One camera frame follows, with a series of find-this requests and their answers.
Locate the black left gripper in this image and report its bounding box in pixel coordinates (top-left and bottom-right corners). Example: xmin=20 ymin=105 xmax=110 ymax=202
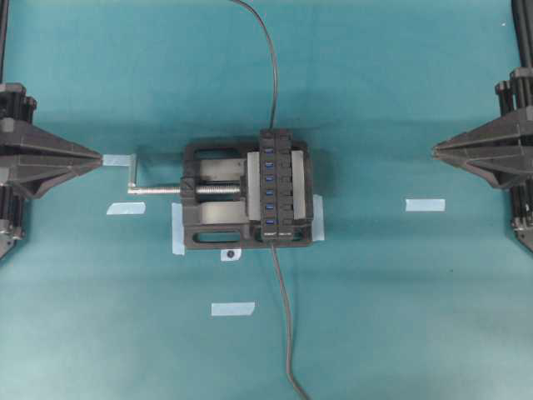
xmin=1 ymin=83 xmax=102 ymax=246

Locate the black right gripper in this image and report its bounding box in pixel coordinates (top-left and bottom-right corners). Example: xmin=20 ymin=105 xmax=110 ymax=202
xmin=431 ymin=68 xmax=533 ymax=253

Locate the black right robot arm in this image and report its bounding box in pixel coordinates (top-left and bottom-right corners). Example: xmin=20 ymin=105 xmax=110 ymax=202
xmin=432 ymin=1 xmax=532 ymax=250

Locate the black multiport USB hub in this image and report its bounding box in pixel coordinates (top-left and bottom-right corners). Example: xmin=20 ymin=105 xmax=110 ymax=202
xmin=259 ymin=129 xmax=294 ymax=241

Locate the blue tape strip right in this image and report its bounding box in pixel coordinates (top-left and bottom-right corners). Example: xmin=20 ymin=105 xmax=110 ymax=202
xmin=406 ymin=198 xmax=446 ymax=213

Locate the blue tape strip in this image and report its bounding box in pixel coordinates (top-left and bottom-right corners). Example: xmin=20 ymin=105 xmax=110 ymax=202
xmin=107 ymin=202 xmax=146 ymax=215
xmin=406 ymin=198 xmax=446 ymax=213
xmin=211 ymin=302 xmax=256 ymax=317

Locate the blue tape strip left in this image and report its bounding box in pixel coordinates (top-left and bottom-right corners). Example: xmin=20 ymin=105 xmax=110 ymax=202
xmin=107 ymin=202 xmax=146 ymax=215

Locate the blue tape vise left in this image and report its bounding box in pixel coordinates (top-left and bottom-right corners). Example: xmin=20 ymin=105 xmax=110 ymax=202
xmin=171 ymin=202 xmax=186 ymax=256

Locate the blue tape vise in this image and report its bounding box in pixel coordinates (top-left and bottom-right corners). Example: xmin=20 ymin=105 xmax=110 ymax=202
xmin=311 ymin=194 xmax=325 ymax=242
xmin=171 ymin=202 xmax=186 ymax=256

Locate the black bench vise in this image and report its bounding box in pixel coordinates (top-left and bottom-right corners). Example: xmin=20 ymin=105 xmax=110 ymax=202
xmin=127 ymin=137 xmax=314 ymax=250

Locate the blue tape vise right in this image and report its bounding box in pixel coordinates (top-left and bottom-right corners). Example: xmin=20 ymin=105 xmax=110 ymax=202
xmin=311 ymin=194 xmax=325 ymax=242

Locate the small tape with dot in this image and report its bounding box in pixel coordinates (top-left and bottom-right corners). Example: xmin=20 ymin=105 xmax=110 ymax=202
xmin=221 ymin=248 xmax=242 ymax=262

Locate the blue tape strip bottom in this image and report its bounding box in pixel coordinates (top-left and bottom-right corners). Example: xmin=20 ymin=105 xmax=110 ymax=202
xmin=211 ymin=302 xmax=256 ymax=317

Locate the blue tape near handle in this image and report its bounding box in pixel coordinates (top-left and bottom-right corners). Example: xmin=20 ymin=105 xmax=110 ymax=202
xmin=102 ymin=154 xmax=137 ymax=168

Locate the grey hub power cable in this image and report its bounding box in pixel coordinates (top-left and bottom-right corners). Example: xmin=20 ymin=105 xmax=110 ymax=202
xmin=228 ymin=0 xmax=279 ymax=130

